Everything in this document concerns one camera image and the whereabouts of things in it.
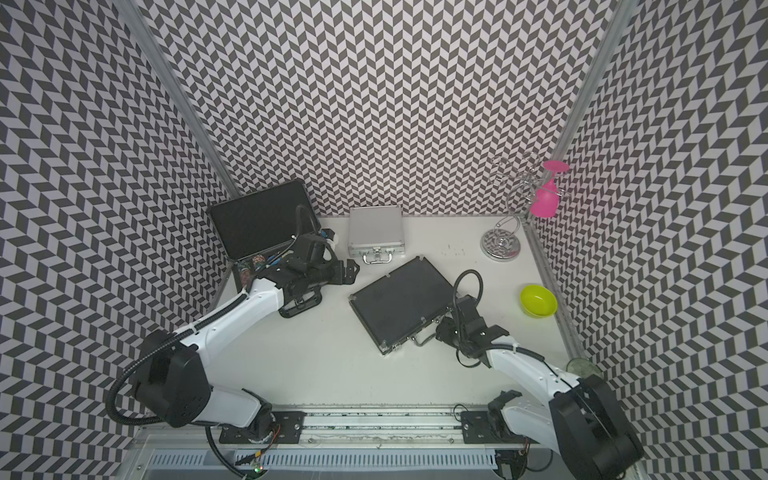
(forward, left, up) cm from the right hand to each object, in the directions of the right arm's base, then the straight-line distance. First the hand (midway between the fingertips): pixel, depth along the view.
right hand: (442, 336), depth 87 cm
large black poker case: (+35, +62, +10) cm, 72 cm away
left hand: (+14, +29, +15) cm, 35 cm away
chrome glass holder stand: (+33, -24, +4) cm, 41 cm away
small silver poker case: (+38, +21, +4) cm, 44 cm away
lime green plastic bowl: (+12, -32, -2) cm, 35 cm away
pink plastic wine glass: (+34, -33, +23) cm, 53 cm away
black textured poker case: (+10, +12, +4) cm, 16 cm away
